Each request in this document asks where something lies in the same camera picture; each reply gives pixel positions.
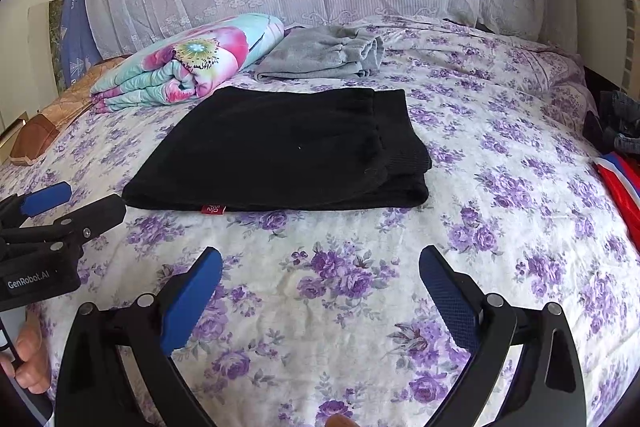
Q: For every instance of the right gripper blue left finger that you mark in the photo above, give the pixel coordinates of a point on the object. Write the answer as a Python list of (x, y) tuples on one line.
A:
[(184, 298)]

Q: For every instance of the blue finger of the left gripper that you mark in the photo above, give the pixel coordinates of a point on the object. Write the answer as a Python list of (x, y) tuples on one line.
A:
[(35, 203)]

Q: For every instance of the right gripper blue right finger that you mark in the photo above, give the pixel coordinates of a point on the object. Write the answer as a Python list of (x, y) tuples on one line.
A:
[(449, 291)]

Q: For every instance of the black pants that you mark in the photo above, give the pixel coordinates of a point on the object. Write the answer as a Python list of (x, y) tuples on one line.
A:
[(247, 150)]

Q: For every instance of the person's left hand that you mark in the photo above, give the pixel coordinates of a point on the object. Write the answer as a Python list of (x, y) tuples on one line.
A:
[(35, 372)]

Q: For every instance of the purple floral bedspread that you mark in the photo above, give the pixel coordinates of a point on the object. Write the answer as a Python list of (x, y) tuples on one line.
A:
[(323, 313)]

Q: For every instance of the blue patterned pillow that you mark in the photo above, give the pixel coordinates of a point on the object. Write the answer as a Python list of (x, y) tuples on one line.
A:
[(78, 48)]

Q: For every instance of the folded colourful floral quilt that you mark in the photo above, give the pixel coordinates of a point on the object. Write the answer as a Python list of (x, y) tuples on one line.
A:
[(187, 66)]

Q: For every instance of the red white blue garment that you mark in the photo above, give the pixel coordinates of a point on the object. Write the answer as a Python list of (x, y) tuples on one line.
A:
[(620, 175)]

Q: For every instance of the dark clothes pile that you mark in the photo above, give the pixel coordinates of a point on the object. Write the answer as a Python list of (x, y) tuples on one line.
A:
[(615, 128)]

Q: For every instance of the grey folded garment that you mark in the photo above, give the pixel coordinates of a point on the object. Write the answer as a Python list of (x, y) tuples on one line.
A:
[(323, 52)]

